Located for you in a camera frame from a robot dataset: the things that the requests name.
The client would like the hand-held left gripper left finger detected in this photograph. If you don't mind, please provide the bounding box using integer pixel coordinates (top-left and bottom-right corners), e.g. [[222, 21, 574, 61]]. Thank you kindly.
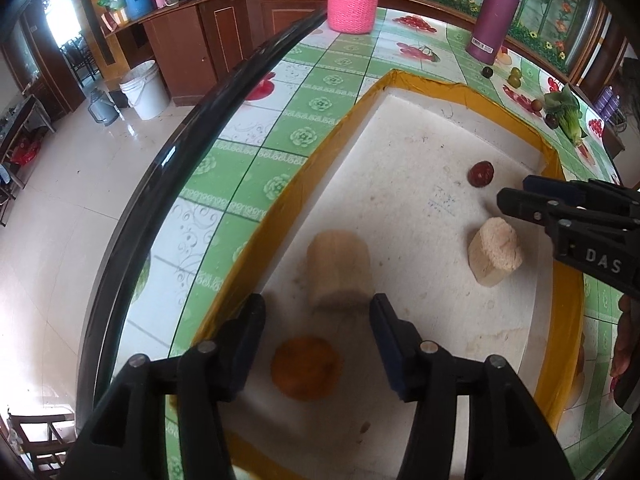
[[57, 292, 268, 480]]

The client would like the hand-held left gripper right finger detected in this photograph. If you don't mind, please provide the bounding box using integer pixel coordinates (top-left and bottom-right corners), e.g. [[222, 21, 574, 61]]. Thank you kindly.
[[369, 292, 576, 480]]

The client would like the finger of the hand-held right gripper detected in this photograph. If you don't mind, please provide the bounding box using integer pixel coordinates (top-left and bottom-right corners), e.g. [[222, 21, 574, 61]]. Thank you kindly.
[[523, 175, 640, 218], [497, 187, 640, 233]]

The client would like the white foam tray yellow edge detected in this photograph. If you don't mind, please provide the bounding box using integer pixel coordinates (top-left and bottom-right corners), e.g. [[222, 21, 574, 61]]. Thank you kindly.
[[167, 69, 586, 480]]

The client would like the person's right hand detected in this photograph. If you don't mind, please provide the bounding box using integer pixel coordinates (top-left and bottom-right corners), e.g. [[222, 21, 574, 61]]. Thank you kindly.
[[611, 294, 640, 391]]

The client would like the small red fruit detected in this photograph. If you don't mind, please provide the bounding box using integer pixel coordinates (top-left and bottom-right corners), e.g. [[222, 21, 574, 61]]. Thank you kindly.
[[468, 160, 496, 189]]

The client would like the beige bread roll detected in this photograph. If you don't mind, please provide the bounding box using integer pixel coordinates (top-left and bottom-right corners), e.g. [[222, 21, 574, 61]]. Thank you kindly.
[[306, 230, 372, 311], [467, 216, 524, 288]]

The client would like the round orange cake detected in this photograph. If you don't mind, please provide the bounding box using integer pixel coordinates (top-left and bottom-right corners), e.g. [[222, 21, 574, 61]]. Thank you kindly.
[[270, 336, 343, 402]]

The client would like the green bok choy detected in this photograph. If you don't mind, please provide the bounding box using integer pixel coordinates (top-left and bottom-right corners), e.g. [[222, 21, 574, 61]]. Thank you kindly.
[[542, 84, 590, 147]]

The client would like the purple thermos flask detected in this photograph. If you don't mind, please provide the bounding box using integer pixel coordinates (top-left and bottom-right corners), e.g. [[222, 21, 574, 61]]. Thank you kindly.
[[465, 0, 526, 66]]

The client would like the green checked fruit-print tablecloth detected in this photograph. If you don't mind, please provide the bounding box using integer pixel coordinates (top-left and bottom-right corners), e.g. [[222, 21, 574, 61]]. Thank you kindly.
[[112, 7, 631, 480]]

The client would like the wooden chair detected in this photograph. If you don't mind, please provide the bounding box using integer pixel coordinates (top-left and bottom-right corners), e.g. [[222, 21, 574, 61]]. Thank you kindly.
[[7, 407, 76, 480]]

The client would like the white plastic bucket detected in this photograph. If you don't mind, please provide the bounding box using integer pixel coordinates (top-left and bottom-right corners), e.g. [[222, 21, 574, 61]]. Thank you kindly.
[[119, 60, 171, 121]]

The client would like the wooden cabinet counter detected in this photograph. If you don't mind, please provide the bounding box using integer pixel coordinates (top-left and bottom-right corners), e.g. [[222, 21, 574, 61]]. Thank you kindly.
[[100, 0, 331, 106]]

